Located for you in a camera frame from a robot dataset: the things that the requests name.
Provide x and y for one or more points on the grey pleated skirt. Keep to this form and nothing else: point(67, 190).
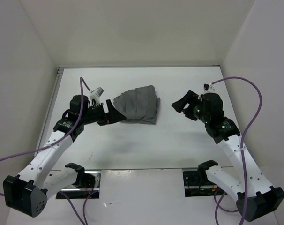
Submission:
point(139, 105)

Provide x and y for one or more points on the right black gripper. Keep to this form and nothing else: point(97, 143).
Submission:
point(191, 98)

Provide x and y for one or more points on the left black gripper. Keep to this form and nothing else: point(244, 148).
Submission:
point(113, 116)

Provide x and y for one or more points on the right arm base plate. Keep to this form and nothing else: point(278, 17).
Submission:
point(194, 187)

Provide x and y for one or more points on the aluminium table frame rail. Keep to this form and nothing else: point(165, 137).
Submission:
point(46, 124)

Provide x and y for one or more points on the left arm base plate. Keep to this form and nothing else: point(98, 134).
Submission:
point(90, 186)

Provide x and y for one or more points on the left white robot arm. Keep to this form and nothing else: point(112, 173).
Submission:
point(29, 191)

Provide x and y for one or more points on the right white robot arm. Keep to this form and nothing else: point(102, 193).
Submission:
point(255, 196)

